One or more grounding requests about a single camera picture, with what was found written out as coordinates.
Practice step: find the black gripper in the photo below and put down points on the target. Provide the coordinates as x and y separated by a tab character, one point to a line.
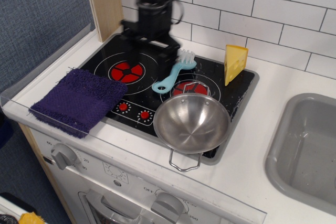
133	52

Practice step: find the blue dish brush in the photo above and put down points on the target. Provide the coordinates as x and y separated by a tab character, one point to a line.
185	61

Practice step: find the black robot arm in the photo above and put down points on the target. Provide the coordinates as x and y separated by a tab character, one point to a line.
154	24

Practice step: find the purple towel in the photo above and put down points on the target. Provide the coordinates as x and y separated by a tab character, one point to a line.
78	102

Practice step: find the black toy stovetop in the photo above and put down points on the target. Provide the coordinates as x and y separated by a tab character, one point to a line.
137	66

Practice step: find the yellow cheese wedge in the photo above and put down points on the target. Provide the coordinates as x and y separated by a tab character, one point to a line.
235	62

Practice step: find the grey left oven knob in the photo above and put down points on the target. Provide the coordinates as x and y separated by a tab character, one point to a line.
63	156

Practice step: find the grey oven knob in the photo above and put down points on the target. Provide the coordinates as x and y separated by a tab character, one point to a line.
168	207
63	156

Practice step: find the grey right oven knob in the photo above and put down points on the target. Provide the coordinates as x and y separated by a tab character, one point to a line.
168	207

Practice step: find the grey sink basin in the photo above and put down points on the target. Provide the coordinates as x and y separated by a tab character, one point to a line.
301	160

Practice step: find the yellow object at corner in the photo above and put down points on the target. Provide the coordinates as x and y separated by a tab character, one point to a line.
31	218

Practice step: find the wooden side post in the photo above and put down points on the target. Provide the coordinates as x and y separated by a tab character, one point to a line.
107	15

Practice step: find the steel bowl with wire handles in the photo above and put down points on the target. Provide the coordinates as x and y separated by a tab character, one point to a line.
192	123

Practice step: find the silver oven door handle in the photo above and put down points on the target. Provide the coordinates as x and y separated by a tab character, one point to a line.
113	209

